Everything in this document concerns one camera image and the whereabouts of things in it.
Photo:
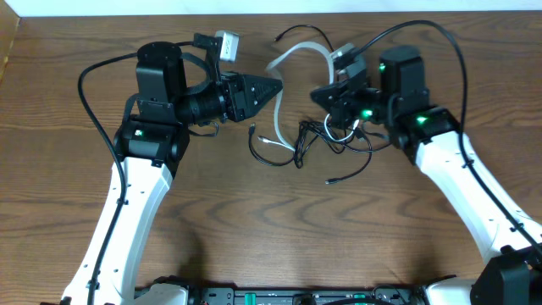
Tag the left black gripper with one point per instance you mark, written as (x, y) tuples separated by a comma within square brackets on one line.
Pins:
[(235, 91)]

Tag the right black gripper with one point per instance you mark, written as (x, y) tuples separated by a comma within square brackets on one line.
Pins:
[(339, 107)]

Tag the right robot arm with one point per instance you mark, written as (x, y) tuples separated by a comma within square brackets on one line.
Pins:
[(508, 239)]

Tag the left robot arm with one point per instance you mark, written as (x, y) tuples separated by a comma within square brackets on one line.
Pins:
[(176, 90)]

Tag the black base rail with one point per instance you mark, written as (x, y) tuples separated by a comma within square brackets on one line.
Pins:
[(214, 293)]

